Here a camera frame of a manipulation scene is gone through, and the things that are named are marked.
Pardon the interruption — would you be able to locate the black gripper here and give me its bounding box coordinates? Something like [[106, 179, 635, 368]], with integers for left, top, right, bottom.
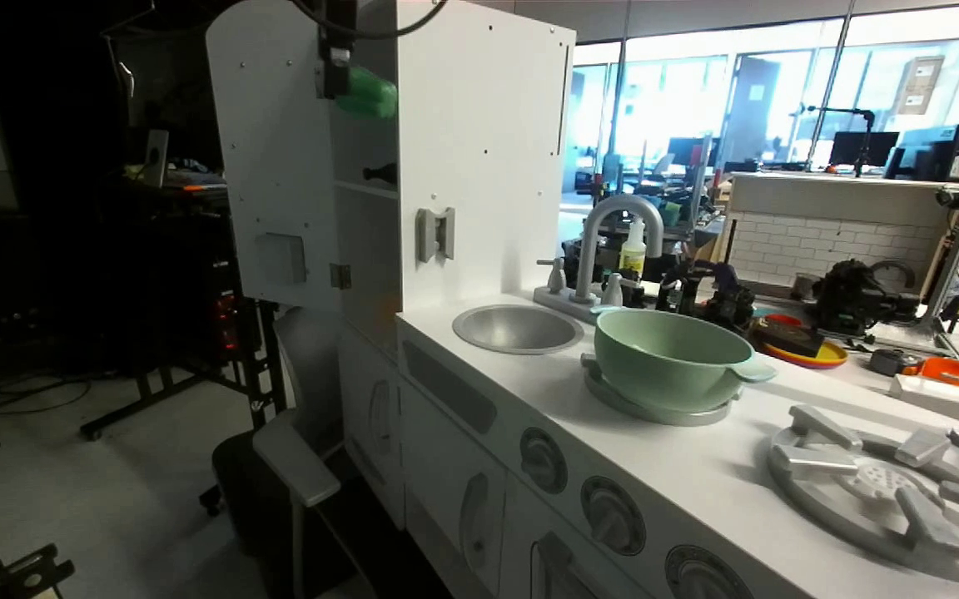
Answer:
[[321, 30, 401, 108]]

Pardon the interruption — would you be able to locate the green plastic toy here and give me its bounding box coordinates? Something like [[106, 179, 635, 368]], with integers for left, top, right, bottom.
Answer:
[[332, 62, 403, 123]]

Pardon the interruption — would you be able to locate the white arched cabinet door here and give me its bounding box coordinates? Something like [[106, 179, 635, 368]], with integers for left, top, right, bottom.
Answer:
[[204, 0, 342, 316]]

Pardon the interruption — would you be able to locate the green bowl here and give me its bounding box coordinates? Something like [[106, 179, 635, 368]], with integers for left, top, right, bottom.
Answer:
[[594, 306, 780, 412]]

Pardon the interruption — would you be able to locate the white upper cabinet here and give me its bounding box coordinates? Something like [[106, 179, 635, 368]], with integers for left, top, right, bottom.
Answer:
[[315, 0, 577, 327]]

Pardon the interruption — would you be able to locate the grey toy faucet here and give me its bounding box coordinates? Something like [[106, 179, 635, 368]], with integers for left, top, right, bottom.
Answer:
[[528, 194, 670, 327]]

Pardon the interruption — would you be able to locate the white toy kitchen unit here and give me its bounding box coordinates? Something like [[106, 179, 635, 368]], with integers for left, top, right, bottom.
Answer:
[[276, 288, 959, 599]]

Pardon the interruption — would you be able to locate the white brick-pattern counter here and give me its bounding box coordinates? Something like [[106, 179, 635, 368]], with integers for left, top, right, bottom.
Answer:
[[725, 170, 959, 306]]

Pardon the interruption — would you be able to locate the silver sink basin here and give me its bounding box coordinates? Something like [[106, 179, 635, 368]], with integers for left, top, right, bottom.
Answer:
[[451, 302, 587, 361]]

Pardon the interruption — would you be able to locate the black stand with grey top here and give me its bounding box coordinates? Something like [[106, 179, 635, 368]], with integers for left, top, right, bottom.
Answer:
[[209, 409, 389, 599]]

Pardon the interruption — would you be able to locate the black metal floor stand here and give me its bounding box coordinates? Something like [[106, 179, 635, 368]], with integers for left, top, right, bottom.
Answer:
[[76, 297, 284, 445]]

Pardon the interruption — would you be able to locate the grey stove knob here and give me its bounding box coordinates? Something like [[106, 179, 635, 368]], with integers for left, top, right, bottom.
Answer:
[[577, 473, 648, 563], [513, 427, 568, 498], [658, 542, 751, 599]]

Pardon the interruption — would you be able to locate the grey burner grate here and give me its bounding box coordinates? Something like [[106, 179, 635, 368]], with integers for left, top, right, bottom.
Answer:
[[580, 354, 739, 430], [762, 402, 959, 588]]

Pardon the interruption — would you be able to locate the black monitor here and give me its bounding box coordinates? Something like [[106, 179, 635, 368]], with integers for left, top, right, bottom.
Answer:
[[827, 126, 901, 172]]

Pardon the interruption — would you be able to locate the yellow plate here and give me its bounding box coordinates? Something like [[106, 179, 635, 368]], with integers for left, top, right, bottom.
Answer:
[[751, 311, 853, 374]]

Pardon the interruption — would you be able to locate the black bag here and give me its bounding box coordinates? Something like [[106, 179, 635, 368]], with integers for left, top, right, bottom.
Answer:
[[808, 255, 927, 337]]

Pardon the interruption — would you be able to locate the small black object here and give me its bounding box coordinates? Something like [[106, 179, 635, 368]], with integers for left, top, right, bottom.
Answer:
[[866, 347, 910, 380]]

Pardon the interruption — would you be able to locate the white flat box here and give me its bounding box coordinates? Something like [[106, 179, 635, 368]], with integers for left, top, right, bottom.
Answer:
[[893, 374, 959, 412]]

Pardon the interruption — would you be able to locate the orange tool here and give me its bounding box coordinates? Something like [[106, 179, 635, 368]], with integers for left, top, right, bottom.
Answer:
[[901, 354, 959, 394]]

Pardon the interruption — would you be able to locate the grey plastic bracket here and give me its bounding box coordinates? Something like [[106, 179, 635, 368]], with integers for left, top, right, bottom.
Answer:
[[411, 205, 455, 265]]

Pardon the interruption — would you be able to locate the framed wall picture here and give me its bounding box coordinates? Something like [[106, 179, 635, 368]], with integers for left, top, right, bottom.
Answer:
[[890, 54, 947, 121]]

